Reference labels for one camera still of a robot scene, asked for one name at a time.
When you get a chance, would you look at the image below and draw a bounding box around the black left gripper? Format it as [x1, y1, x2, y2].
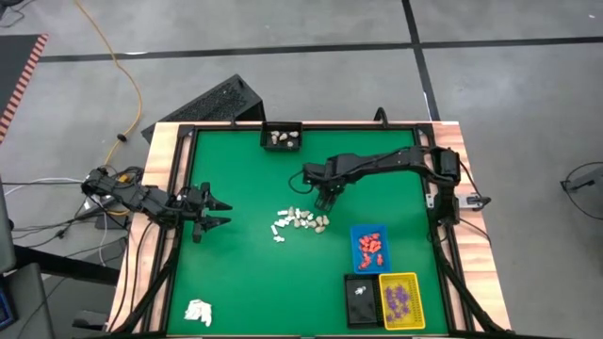
[178, 182, 234, 232]

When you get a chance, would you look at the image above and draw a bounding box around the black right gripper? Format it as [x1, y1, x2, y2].
[314, 174, 348, 212]

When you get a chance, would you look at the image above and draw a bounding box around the blue plastic basket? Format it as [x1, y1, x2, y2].
[350, 223, 392, 275]

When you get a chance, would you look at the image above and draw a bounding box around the small black plastic basket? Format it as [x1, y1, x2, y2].
[260, 121, 303, 153]

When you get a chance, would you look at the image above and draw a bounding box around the green table mat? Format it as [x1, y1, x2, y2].
[167, 129, 448, 335]

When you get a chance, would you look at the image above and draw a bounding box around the crumpled white paper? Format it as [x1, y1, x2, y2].
[184, 299, 214, 329]

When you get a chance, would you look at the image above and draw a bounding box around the black perforated metal case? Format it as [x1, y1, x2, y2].
[140, 73, 267, 144]

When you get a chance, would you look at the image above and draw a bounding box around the black rectangular plastic basket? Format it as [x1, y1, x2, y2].
[344, 273, 382, 330]

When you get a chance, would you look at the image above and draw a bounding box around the yellow plastic basket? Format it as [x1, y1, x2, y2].
[378, 271, 427, 331]

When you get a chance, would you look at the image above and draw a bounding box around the small gray box device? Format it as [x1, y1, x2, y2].
[464, 194, 492, 209]

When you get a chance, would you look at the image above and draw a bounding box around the black floor beam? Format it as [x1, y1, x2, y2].
[13, 244, 122, 286]

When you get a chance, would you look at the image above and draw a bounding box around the gray box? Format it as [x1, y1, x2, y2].
[0, 262, 57, 339]

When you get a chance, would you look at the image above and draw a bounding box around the black orange striped mat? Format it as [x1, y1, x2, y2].
[0, 33, 50, 145]

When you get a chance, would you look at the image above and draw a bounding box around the gray stand leg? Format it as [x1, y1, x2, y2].
[560, 169, 603, 193]

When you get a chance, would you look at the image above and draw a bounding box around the black metal table frame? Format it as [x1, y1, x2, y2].
[108, 120, 509, 339]

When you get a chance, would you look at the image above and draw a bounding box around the yellow extension cable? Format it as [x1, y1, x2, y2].
[73, 0, 143, 167]

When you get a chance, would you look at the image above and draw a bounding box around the white cable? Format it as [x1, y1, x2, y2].
[3, 176, 85, 195]

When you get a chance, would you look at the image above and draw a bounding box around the black floor cable loop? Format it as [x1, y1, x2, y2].
[559, 161, 603, 243]

